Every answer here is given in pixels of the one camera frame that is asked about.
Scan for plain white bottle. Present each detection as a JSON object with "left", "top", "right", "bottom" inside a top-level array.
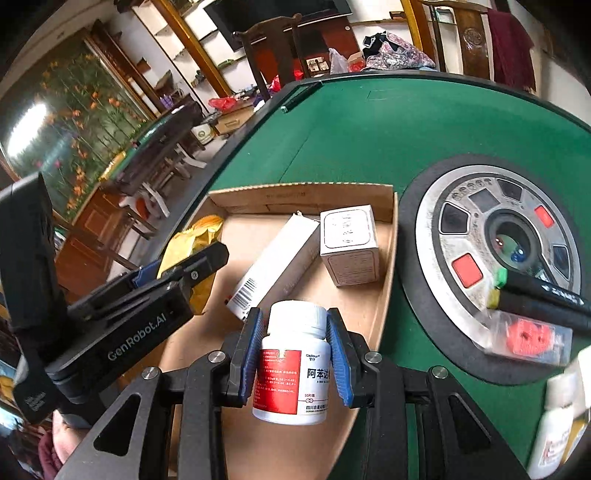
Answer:
[{"left": 526, "top": 364, "right": 585, "bottom": 480}]

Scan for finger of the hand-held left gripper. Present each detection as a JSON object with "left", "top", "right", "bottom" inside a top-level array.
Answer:
[
  {"left": 68, "top": 261, "right": 162, "bottom": 321},
  {"left": 157, "top": 242, "right": 230, "bottom": 301}
]

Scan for person's left forearm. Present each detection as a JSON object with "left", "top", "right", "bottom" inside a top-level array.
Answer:
[{"left": 39, "top": 411, "right": 88, "bottom": 480}]

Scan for black marker yellow cap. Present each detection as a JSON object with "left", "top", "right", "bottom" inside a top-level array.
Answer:
[{"left": 487, "top": 288, "right": 591, "bottom": 333}]

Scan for long white box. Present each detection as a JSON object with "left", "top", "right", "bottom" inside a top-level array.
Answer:
[{"left": 226, "top": 211, "right": 322, "bottom": 321}]

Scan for brown wooden sideboard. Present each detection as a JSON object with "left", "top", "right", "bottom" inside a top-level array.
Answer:
[{"left": 55, "top": 185, "right": 139, "bottom": 305}]

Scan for floral cloth pile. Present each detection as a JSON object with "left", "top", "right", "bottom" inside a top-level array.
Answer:
[{"left": 362, "top": 30, "right": 437, "bottom": 72}]

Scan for carved brown wooden chair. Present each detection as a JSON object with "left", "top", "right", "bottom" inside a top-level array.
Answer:
[{"left": 418, "top": 0, "right": 497, "bottom": 81}]

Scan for clear bag with red item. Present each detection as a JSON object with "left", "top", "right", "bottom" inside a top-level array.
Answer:
[{"left": 471, "top": 309, "right": 573, "bottom": 367}]

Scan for shallow cardboard box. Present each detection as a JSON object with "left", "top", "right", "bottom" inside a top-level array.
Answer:
[{"left": 117, "top": 184, "right": 400, "bottom": 480}]

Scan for brown box on floor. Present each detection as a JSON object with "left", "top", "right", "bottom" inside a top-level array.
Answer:
[{"left": 215, "top": 104, "right": 254, "bottom": 136}]

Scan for golden framed wall shelves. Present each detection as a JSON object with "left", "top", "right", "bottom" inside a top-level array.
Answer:
[{"left": 134, "top": 0, "right": 241, "bottom": 107}]

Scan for dark mahjong table green top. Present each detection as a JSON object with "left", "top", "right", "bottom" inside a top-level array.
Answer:
[{"left": 99, "top": 99, "right": 206, "bottom": 232}]

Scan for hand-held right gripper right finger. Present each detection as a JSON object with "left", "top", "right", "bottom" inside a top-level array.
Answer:
[{"left": 325, "top": 308, "right": 532, "bottom": 480}]

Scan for yellow packet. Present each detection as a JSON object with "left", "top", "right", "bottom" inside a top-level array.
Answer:
[{"left": 157, "top": 215, "right": 225, "bottom": 315}]

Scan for red-brown wooden cabinet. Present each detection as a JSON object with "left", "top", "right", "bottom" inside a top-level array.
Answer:
[{"left": 295, "top": 18, "right": 361, "bottom": 79}]

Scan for white medicine bottle red label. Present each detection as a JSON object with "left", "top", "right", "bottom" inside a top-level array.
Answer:
[{"left": 252, "top": 300, "right": 333, "bottom": 425}]

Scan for white cube box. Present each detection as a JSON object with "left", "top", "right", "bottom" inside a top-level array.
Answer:
[{"left": 320, "top": 204, "right": 382, "bottom": 288}]

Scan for round mahjong table centre panel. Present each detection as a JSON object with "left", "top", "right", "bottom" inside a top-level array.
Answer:
[{"left": 398, "top": 154, "right": 591, "bottom": 386}]

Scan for black flat television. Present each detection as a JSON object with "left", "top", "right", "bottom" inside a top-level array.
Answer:
[{"left": 203, "top": 0, "right": 352, "bottom": 52}]

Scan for orange flower wall mural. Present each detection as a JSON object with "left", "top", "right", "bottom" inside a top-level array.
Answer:
[{"left": 0, "top": 41, "right": 153, "bottom": 217}]

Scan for dark red garment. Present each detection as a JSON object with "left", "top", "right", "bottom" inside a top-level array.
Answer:
[{"left": 487, "top": 9, "right": 539, "bottom": 93}]

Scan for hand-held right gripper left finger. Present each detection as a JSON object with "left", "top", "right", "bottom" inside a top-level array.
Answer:
[{"left": 55, "top": 307, "right": 264, "bottom": 480}]

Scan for dark wooden chair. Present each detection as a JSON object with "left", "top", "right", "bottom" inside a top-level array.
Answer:
[{"left": 233, "top": 14, "right": 303, "bottom": 100}]

